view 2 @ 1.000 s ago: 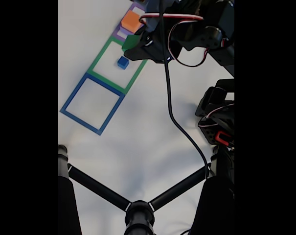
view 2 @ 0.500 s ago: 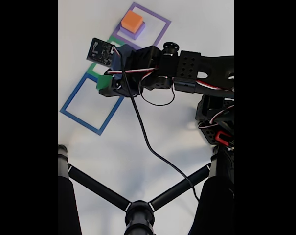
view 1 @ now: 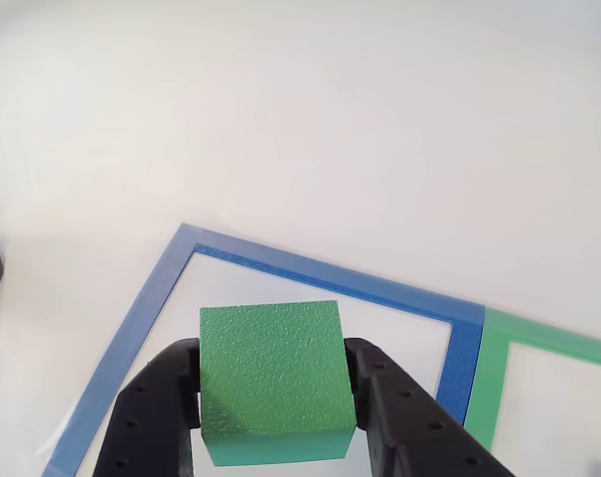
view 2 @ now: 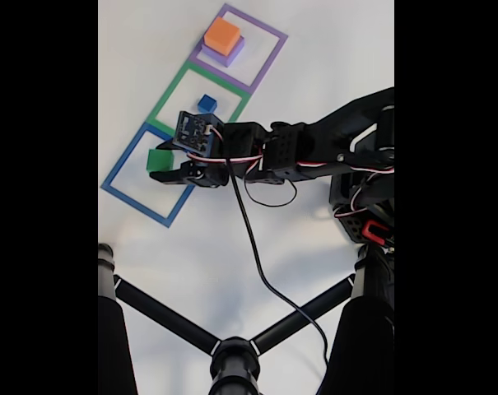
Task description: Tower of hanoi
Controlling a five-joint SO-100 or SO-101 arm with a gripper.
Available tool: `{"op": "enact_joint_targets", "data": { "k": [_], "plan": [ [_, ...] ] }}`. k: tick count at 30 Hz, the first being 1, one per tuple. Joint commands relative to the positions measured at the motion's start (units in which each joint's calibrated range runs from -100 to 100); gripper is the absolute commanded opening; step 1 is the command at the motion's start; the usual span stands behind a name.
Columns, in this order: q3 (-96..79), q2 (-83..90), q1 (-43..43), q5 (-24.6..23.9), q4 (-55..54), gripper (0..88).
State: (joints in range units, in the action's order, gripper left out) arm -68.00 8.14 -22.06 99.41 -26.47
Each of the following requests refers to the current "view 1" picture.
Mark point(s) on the green foam block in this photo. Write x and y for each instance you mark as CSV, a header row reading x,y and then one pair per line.
x,y
275,367

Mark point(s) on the green square frame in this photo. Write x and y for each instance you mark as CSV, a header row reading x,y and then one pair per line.
x,y
479,397

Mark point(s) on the blue square frame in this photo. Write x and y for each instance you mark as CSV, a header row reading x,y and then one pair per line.
x,y
146,308

